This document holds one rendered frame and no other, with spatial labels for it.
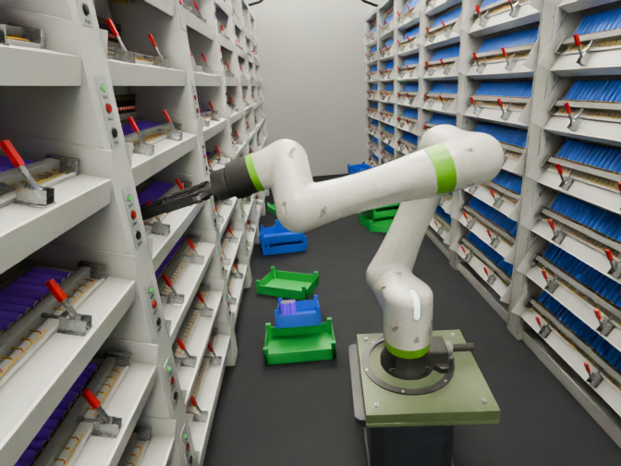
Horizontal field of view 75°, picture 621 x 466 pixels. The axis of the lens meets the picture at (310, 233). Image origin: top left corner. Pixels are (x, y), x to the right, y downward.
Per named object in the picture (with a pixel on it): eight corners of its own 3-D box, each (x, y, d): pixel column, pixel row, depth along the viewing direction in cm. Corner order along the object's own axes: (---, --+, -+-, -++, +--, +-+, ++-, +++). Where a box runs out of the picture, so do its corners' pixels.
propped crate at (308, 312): (279, 312, 208) (277, 298, 207) (319, 310, 208) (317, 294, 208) (275, 328, 178) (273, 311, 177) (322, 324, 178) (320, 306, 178)
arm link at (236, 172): (246, 150, 101) (241, 155, 93) (262, 192, 105) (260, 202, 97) (223, 157, 102) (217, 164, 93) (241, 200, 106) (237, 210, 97)
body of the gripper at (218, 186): (234, 200, 96) (198, 213, 97) (237, 191, 104) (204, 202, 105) (221, 170, 94) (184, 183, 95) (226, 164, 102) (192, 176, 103)
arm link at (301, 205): (412, 164, 102) (421, 139, 92) (430, 203, 98) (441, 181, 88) (273, 203, 101) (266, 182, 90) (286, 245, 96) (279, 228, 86)
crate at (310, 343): (332, 331, 189) (331, 316, 186) (336, 359, 170) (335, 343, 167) (267, 337, 188) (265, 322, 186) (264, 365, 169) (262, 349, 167)
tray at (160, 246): (204, 203, 147) (208, 177, 143) (150, 278, 90) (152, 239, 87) (148, 193, 144) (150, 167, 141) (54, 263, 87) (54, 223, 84)
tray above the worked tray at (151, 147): (195, 147, 140) (200, 106, 135) (129, 190, 83) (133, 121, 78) (135, 136, 138) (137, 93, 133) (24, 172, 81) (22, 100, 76)
